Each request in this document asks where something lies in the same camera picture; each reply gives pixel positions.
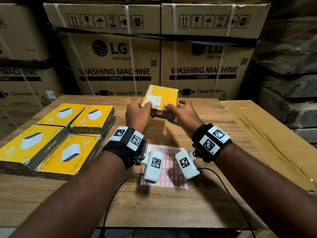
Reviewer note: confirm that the person's right hand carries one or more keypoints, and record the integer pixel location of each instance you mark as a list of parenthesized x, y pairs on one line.
[(188, 118)]

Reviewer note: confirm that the person's left hand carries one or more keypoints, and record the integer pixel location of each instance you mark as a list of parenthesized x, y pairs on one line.
[(137, 116)]

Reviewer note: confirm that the yellow box handled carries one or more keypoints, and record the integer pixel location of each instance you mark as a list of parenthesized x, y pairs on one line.
[(163, 95)]

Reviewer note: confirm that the sheet of red-bordered labels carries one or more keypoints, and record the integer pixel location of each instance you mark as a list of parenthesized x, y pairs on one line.
[(169, 175)]

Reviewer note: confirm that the group of yellow boxes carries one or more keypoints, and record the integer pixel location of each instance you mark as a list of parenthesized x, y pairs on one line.
[(49, 161)]

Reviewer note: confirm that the person's right forearm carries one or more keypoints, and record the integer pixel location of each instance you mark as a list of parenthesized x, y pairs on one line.
[(272, 185)]

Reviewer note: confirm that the person's left forearm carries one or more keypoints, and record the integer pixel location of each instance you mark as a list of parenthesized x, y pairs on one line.
[(74, 203)]

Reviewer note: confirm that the black wristband with marker tags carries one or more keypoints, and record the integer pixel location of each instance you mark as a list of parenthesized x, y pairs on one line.
[(210, 143), (116, 151)]

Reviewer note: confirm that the stack of large printed cartons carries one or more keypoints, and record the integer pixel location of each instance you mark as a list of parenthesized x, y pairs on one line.
[(111, 84)]

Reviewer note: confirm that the flat brown cardboard sheet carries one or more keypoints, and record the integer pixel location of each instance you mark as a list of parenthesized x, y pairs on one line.
[(267, 136)]

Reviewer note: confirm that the black stretch wrap band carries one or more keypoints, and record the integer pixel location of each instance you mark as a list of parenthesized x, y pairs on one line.
[(173, 38), (24, 63)]

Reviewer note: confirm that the plastic wrapped cardboard stack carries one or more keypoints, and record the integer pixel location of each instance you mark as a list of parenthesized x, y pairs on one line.
[(287, 59)]

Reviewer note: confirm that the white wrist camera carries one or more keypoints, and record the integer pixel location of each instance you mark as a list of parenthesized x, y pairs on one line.
[(153, 168), (187, 166)]

